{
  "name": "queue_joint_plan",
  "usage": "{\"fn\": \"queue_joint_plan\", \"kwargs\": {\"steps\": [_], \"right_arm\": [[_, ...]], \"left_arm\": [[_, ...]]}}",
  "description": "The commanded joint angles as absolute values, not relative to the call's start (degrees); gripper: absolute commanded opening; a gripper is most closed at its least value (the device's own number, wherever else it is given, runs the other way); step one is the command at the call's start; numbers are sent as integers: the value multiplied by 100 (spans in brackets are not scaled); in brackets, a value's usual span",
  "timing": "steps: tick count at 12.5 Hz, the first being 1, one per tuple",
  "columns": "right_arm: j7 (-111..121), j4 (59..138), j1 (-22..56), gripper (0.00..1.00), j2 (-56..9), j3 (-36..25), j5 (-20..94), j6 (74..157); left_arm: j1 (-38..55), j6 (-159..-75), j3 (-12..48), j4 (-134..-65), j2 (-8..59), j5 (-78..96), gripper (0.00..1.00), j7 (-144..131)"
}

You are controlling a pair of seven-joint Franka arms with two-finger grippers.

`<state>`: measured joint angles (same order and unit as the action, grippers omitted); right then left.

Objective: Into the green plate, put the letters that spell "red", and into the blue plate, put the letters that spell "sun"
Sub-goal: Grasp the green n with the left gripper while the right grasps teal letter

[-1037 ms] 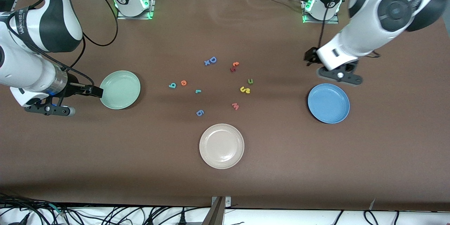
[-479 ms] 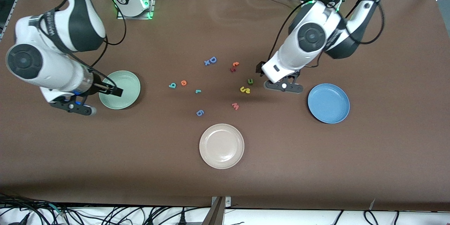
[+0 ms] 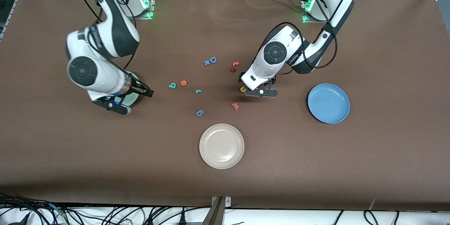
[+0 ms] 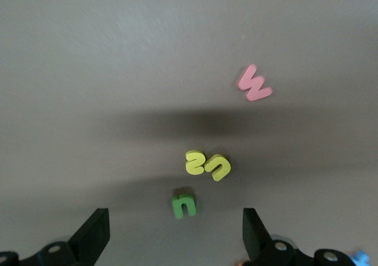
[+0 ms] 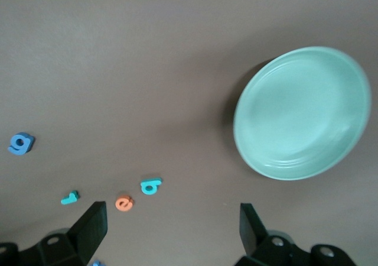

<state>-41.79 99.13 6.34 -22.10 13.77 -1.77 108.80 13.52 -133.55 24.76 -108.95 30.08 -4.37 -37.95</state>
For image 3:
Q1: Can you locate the light green round plate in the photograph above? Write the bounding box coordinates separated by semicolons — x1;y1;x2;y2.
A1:
120;71;142;108

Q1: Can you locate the blue round plate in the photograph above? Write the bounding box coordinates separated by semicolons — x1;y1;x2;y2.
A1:
307;83;351;124

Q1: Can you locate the beige round plate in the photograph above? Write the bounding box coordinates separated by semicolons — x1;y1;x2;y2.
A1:
199;123;245;170

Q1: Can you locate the brown table cover sheet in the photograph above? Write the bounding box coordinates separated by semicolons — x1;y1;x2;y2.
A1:
0;0;450;212

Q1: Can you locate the grey aluminium profile bar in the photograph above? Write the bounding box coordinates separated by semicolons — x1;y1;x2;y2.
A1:
202;197;225;225

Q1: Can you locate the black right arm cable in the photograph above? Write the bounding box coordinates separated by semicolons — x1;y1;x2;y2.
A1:
76;0;138;71

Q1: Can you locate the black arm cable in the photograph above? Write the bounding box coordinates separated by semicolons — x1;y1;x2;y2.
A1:
253;0;339;75
76;0;138;71

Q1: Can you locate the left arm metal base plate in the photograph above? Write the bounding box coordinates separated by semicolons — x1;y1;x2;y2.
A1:
302;0;319;24

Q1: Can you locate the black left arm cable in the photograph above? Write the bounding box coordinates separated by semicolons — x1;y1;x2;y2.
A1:
253;0;339;75

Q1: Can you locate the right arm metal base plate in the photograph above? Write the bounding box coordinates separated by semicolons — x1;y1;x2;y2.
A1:
134;0;156;20

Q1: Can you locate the small metal corner bracket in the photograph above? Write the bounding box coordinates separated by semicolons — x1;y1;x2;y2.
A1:
211;196;232;208

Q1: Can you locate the green tipped cable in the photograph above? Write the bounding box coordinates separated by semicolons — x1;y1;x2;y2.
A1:
49;203;66;218

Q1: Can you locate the black looped floor cable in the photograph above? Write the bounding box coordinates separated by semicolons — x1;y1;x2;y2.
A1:
364;210;379;225

